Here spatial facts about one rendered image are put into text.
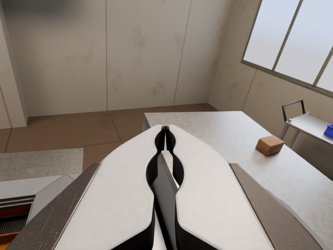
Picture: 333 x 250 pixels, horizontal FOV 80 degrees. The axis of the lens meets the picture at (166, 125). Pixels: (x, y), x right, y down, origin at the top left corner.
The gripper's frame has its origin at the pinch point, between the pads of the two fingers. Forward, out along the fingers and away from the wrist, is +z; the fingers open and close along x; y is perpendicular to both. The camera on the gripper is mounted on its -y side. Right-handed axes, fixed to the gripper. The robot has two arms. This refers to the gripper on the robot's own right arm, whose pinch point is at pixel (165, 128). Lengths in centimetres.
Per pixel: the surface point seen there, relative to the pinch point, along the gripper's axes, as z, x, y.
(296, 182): 41, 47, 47
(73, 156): 77, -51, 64
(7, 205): 38, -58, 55
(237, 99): 301, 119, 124
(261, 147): 58, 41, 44
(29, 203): 39, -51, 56
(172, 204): 34, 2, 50
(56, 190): 44, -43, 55
